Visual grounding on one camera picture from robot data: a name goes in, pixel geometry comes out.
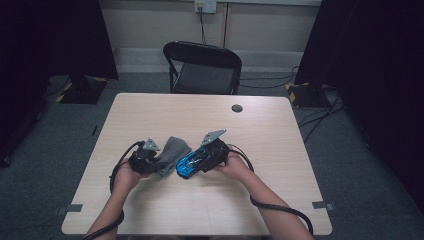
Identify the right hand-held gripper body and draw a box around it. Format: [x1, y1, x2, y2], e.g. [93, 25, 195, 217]
[199, 129, 232, 172]

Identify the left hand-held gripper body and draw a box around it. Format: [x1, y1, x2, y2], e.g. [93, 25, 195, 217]
[127, 138, 161, 175]

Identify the blue toy car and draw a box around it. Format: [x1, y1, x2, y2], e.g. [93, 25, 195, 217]
[175, 145, 222, 180]

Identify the grey cloth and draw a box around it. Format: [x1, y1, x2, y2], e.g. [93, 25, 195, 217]
[154, 135, 193, 180]

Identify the person's left hand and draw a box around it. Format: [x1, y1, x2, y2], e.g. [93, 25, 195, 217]
[113, 158, 152, 193]

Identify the person's right hand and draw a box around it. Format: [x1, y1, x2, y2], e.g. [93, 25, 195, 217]
[213, 149, 255, 183]

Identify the grey tape strip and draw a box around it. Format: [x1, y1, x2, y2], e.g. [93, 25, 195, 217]
[311, 200, 335, 211]
[56, 203, 84, 215]

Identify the black stand base striped tape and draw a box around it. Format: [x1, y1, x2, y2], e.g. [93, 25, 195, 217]
[54, 74, 109, 105]
[284, 81, 333, 109]

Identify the black folding chair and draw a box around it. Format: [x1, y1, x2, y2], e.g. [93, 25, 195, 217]
[162, 40, 243, 96]

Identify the dark curtain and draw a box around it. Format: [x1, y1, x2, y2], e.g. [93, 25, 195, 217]
[294, 0, 424, 214]
[0, 0, 120, 168]

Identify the left hand-held gripper black cable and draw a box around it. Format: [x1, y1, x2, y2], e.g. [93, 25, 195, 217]
[81, 140, 145, 240]

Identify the hand-held gripper black cable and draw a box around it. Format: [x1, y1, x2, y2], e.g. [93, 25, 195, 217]
[227, 143, 315, 236]
[81, 140, 145, 240]

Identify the black floor cable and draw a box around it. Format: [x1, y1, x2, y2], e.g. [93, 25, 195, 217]
[239, 79, 296, 90]

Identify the right hand-held gripper black cable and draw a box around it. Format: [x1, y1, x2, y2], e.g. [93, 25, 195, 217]
[227, 143, 315, 236]

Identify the bundle of black floor cables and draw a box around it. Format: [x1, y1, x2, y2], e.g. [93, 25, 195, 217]
[297, 89, 348, 145]

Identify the black socket cable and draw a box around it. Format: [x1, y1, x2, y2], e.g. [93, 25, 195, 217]
[198, 6, 207, 45]

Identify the white wall socket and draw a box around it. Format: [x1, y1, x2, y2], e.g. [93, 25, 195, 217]
[194, 0, 218, 14]

